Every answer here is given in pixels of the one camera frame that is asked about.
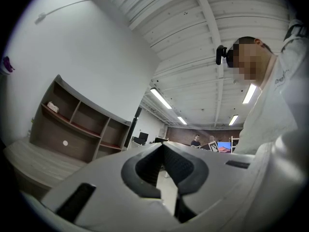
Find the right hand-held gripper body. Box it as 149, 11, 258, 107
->
200, 141, 219, 152

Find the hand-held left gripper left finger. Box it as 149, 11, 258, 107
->
41, 142, 181, 232

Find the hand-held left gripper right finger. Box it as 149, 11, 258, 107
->
162, 141, 262, 228

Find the grey wooden shelf unit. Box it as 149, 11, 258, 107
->
28, 74, 132, 163

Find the monitor with blue screen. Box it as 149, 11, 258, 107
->
217, 141, 232, 154

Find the person's grey shirt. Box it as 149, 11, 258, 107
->
233, 19, 309, 157

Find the person's head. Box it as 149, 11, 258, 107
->
226, 36, 277, 88

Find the purple cloth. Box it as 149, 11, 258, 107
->
2, 56, 15, 73

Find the white shelving frame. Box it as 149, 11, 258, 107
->
230, 136, 241, 153

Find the black head camera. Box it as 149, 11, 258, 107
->
215, 44, 234, 66

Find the black shoulder strap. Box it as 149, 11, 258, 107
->
283, 23, 308, 42

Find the wall cable with plug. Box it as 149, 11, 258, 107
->
34, 0, 107, 25

